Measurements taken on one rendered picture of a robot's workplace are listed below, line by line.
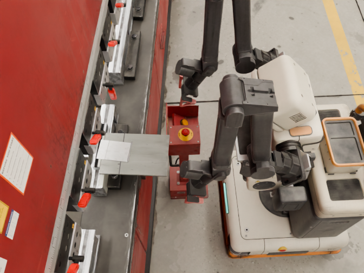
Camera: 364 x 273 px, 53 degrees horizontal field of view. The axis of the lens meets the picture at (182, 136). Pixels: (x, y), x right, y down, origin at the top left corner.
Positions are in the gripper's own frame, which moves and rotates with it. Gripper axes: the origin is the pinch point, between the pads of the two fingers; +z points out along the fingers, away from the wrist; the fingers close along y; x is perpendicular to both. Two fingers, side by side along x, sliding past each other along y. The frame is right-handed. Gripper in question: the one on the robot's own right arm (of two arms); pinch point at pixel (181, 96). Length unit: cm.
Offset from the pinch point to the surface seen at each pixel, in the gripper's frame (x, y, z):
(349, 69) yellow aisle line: 166, -88, 27
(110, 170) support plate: -26.1, 33.9, 12.8
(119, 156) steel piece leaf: -23.0, 28.1, 11.0
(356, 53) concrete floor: 175, -103, 23
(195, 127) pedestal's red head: 15.4, 3.6, 16.5
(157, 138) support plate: -9.6, 20.5, 4.5
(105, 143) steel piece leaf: -28.3, 21.7, 13.7
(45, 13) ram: -60, 27, -51
